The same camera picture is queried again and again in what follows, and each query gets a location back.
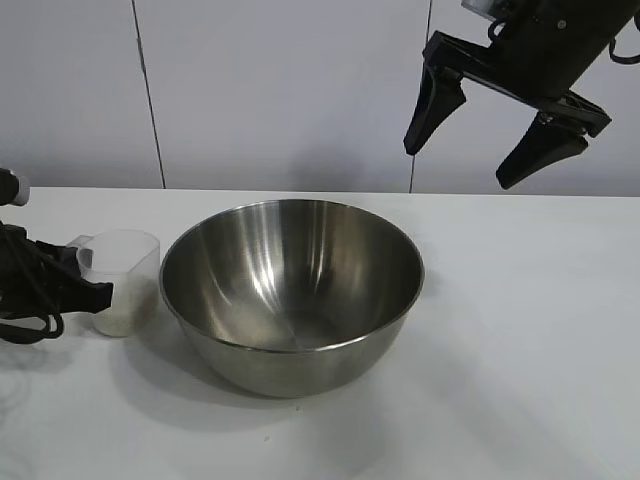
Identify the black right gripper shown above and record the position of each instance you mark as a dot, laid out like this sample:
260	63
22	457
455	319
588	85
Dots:
550	45

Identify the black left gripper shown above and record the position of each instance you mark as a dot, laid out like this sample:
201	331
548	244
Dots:
20	270

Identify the translucent plastic measuring cup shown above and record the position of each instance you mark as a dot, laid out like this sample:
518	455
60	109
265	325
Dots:
125	260

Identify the white rice grains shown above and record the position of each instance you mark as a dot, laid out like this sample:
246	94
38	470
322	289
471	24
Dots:
125	320

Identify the stainless steel mixing bowl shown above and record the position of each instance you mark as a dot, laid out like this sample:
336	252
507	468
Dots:
300	370

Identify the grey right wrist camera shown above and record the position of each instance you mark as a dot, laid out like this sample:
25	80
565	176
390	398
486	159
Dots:
480	5

